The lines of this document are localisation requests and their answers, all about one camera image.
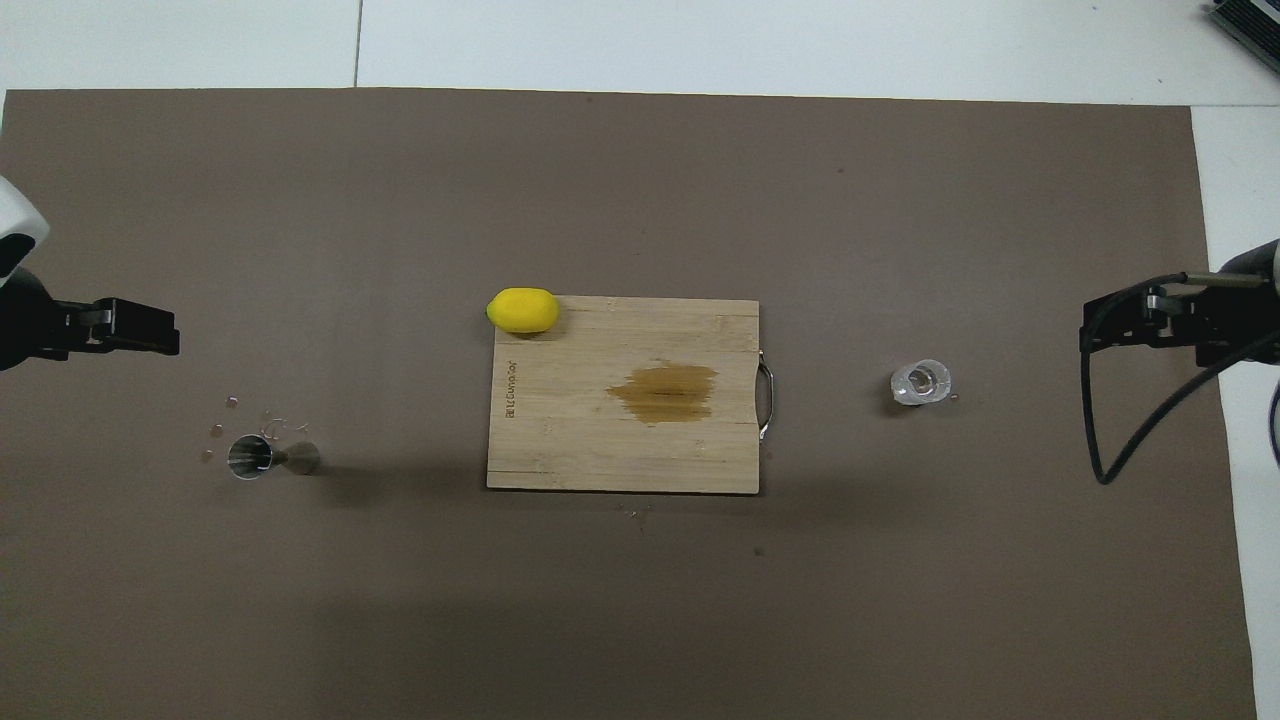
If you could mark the brown table mat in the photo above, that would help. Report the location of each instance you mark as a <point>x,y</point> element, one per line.
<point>300,200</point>

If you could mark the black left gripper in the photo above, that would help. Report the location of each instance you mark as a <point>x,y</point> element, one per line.
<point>30,325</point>

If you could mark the bamboo cutting board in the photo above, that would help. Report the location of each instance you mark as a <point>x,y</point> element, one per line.
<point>560,440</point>

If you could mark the steel double jigger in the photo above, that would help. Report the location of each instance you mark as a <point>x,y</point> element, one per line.
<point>250,456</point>

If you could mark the small clear glass cup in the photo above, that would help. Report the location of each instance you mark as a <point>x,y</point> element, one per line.
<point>920,382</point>

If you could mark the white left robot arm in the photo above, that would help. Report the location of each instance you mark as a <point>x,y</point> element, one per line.
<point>15,225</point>

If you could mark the yellow lemon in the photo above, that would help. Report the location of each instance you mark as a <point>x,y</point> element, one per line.
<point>522,310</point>

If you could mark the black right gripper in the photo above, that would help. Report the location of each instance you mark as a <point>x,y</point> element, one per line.
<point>1230,320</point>

